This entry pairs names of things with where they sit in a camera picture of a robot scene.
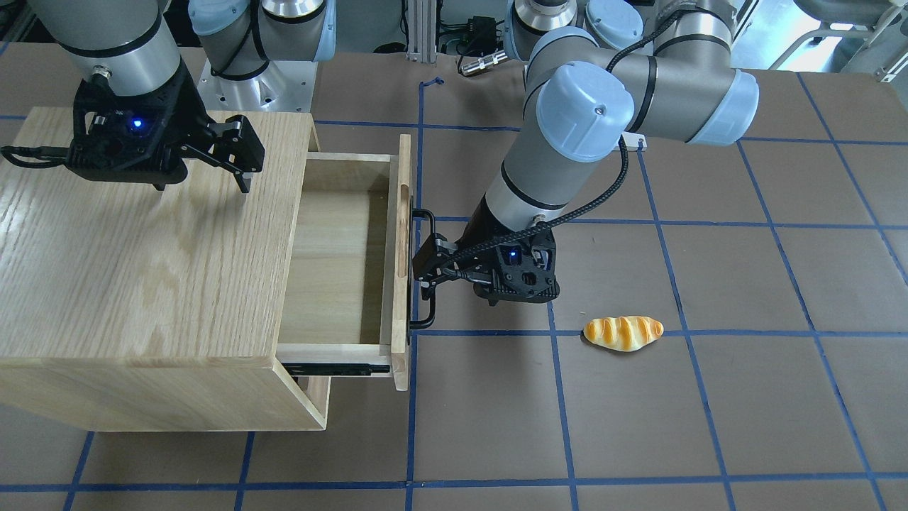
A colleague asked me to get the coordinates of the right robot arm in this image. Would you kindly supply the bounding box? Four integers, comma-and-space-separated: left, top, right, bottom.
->
2, 1, 337, 193

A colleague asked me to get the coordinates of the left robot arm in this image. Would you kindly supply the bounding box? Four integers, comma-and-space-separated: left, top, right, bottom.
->
411, 1, 759, 304

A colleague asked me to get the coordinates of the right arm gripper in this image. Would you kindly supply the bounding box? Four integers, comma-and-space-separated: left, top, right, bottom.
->
64, 75, 266, 194

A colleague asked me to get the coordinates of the wooden drawer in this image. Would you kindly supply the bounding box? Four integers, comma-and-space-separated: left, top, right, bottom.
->
276, 135, 411, 391

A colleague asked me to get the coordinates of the toy bread roll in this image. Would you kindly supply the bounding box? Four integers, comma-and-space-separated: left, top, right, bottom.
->
582, 316, 665, 353

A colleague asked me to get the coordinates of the black drawer handle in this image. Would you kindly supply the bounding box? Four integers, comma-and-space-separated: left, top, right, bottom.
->
409, 207, 440, 331

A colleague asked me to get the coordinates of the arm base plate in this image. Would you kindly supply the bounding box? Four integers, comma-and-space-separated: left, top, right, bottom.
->
621, 131, 648, 152
197, 61, 319, 113

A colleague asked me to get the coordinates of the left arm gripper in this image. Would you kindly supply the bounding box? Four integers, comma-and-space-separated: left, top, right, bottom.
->
413, 230, 560, 305

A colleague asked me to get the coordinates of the wooden drawer cabinet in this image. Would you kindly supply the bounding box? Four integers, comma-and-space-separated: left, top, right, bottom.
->
1, 112, 330, 432

